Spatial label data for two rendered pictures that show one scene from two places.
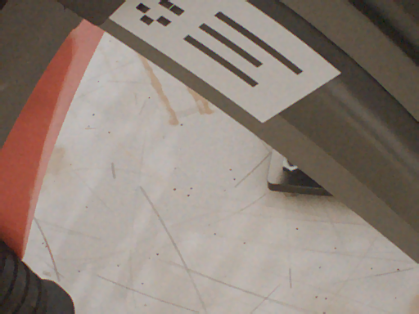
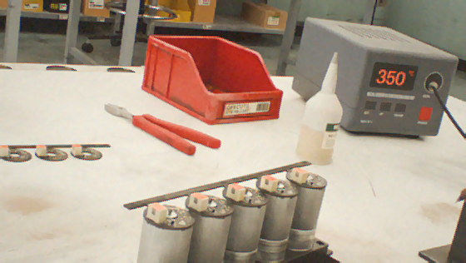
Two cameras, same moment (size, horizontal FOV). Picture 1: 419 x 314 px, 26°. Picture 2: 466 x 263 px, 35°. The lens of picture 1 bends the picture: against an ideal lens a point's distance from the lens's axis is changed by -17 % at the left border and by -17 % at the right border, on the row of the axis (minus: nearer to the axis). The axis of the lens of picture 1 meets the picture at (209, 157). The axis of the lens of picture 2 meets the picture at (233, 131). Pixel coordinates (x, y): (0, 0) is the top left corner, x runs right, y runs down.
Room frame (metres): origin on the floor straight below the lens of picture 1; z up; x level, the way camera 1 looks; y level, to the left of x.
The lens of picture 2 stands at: (0.58, 0.04, 0.96)
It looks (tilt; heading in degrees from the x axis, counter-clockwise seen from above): 17 degrees down; 202
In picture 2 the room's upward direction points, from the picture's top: 11 degrees clockwise
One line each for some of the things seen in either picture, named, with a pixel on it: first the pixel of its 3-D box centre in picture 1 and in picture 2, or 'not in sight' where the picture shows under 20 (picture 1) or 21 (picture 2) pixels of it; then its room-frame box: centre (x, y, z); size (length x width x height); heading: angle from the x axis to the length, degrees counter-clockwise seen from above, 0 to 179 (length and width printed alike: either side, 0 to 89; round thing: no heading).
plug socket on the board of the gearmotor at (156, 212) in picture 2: not in sight; (158, 212); (0.30, -0.11, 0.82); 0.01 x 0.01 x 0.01; 73
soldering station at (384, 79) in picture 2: not in sight; (369, 77); (-0.23, -0.14, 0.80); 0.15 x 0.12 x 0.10; 44
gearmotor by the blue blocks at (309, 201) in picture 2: not in sight; (298, 215); (0.18, -0.07, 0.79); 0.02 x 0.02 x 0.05
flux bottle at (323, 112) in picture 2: not in sight; (324, 106); (-0.04, -0.13, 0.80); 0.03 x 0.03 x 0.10
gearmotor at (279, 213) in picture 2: not in sight; (269, 225); (0.21, -0.08, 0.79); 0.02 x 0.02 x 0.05
